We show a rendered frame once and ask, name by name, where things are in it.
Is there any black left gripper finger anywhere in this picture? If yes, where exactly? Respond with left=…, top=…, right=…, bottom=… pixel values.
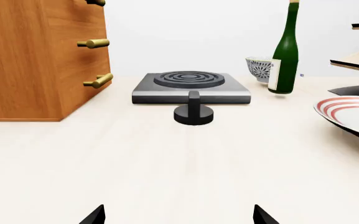
left=78, top=203, right=106, bottom=224

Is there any black stove knob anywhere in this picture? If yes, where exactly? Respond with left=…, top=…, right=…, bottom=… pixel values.
left=173, top=90, right=215, bottom=126

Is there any grey single-burner stove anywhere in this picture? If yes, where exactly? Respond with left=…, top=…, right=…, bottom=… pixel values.
left=131, top=70, right=252, bottom=105

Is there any wooden drawer cabinet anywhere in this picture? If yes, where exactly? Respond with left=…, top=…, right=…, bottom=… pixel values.
left=0, top=0, right=113, bottom=123

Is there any white patterned bowl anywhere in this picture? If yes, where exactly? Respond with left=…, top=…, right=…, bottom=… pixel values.
left=245, top=55, right=275, bottom=84

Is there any green glass wine bottle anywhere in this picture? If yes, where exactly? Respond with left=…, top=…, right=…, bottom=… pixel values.
left=267, top=0, right=301, bottom=95

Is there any red striped white plate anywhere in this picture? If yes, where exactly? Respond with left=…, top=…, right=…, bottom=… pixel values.
left=312, top=95, right=359, bottom=146

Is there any black plate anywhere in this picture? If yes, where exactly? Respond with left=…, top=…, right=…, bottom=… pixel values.
left=327, top=84, right=359, bottom=98

